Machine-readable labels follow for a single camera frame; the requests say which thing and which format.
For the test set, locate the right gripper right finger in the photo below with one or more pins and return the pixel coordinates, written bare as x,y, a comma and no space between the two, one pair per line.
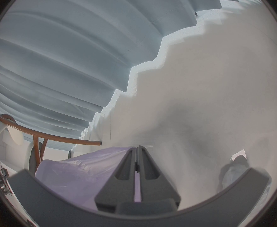
167,193

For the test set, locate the purple plastic bag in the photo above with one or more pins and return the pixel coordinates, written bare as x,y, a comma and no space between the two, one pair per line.
77,174

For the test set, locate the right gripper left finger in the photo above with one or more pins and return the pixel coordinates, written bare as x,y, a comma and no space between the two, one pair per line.
107,193

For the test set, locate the crumpled white paper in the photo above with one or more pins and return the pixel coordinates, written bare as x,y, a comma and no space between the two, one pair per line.
233,176

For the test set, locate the pale blue curtain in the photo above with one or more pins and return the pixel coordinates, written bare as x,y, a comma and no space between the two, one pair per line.
69,55

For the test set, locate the white cushioned wooden chair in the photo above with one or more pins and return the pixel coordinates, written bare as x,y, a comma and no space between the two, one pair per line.
88,142

